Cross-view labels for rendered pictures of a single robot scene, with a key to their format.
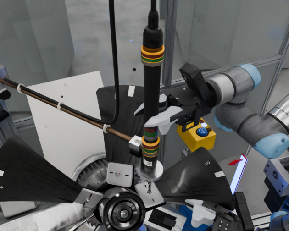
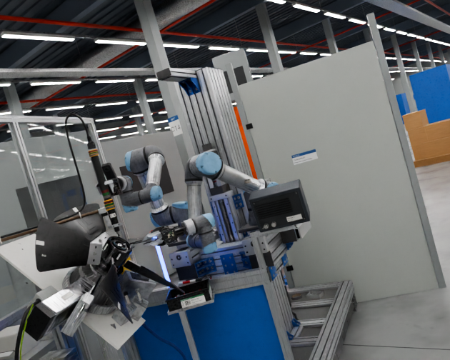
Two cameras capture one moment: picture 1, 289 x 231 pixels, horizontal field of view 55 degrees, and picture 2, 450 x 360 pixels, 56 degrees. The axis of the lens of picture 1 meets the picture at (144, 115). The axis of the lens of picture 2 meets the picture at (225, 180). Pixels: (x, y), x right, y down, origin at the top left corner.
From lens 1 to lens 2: 1.74 m
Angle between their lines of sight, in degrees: 60
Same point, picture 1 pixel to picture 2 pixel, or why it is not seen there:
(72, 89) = (26, 244)
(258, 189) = not seen: outside the picture
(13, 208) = (47, 294)
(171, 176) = not seen: hidden behind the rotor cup
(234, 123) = (135, 197)
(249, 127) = (142, 192)
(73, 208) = (85, 281)
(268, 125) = (148, 186)
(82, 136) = not seen: hidden behind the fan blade
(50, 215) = (75, 286)
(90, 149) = (63, 273)
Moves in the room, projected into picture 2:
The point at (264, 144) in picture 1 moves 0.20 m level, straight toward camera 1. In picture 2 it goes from (153, 191) to (159, 190)
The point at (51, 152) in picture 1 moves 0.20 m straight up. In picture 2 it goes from (38, 278) to (24, 234)
